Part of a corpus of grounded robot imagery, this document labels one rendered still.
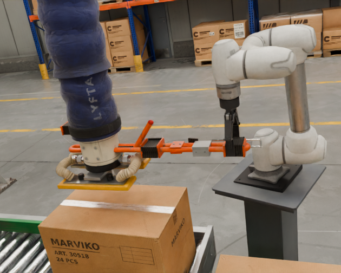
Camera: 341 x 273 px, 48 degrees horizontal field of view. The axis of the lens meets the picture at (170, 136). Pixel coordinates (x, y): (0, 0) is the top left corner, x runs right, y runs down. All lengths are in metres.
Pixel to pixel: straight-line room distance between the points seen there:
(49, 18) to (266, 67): 0.80
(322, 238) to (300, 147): 1.13
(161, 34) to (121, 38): 1.37
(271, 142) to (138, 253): 0.95
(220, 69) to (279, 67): 0.20
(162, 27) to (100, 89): 8.79
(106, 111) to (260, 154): 0.96
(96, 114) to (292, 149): 1.07
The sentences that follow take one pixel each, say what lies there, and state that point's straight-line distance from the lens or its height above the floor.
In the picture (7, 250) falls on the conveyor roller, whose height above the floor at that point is 0.54.
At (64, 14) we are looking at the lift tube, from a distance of 1.49.
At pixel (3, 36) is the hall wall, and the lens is 12.97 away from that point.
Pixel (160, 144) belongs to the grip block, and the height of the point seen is 1.27.
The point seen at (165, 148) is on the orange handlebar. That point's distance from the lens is 1.58.
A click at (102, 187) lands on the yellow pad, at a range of 1.64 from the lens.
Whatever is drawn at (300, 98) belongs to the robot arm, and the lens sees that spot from 2.01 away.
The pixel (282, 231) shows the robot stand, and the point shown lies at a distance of 2.34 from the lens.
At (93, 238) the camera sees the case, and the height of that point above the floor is 0.91.
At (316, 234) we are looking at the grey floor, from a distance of 3.12.
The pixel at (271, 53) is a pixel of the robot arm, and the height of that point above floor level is 1.61.
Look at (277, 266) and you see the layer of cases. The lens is 2.02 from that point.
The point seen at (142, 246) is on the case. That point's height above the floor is 0.90.
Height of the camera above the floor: 1.88
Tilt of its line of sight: 22 degrees down
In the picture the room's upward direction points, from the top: 9 degrees counter-clockwise
